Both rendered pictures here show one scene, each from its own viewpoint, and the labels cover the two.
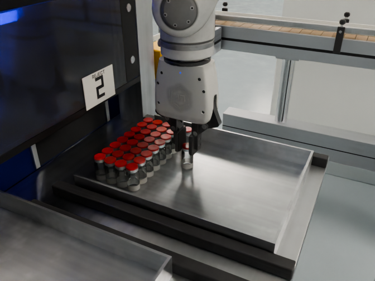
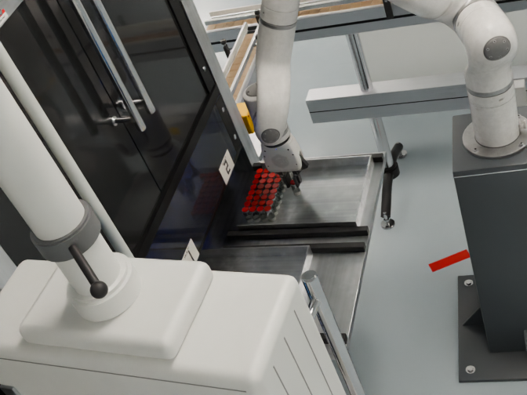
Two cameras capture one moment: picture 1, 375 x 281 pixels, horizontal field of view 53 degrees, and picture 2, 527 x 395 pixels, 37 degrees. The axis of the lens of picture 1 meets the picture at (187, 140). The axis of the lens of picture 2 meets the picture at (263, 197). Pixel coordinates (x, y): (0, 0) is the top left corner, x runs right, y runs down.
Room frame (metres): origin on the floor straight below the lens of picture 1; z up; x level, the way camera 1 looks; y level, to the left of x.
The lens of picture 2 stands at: (-1.12, -0.01, 2.31)
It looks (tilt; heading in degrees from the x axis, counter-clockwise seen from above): 39 degrees down; 3
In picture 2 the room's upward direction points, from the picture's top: 23 degrees counter-clockwise
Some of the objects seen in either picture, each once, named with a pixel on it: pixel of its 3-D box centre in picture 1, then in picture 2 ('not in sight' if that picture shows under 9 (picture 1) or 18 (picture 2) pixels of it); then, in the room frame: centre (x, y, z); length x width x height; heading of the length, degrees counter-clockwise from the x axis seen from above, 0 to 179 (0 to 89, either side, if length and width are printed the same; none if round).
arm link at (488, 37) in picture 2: not in sight; (488, 51); (0.50, -0.57, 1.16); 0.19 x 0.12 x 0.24; 175
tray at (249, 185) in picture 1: (199, 170); (306, 194); (0.55, -0.02, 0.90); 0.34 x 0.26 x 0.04; 63
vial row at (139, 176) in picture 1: (157, 155); (276, 193); (0.59, 0.06, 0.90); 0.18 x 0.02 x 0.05; 153
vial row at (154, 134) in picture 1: (146, 152); (269, 193); (0.60, 0.08, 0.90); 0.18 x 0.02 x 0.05; 153
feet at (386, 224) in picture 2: not in sight; (391, 176); (1.43, -0.40, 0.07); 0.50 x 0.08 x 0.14; 154
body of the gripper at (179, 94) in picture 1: (187, 83); (281, 150); (0.58, 0.00, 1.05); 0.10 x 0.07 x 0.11; 63
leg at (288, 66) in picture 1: (278, 139); (372, 106); (1.43, -0.40, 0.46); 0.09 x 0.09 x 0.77; 64
